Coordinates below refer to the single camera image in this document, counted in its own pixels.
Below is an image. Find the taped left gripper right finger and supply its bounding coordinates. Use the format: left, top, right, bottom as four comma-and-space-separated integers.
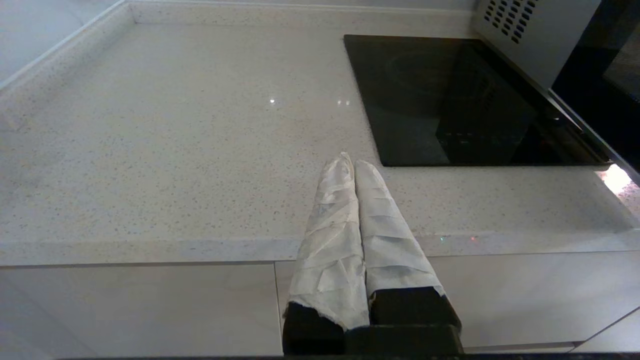
354, 159, 462, 328

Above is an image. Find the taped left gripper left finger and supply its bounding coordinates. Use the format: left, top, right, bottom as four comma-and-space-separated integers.
281, 151, 371, 355

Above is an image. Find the white cabinet front panel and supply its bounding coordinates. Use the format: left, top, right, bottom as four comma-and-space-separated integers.
570, 307, 640, 354
0, 261, 284, 359
274, 249, 640, 354

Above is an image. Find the black glass induction cooktop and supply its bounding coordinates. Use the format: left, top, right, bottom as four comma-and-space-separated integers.
343, 34, 613, 167

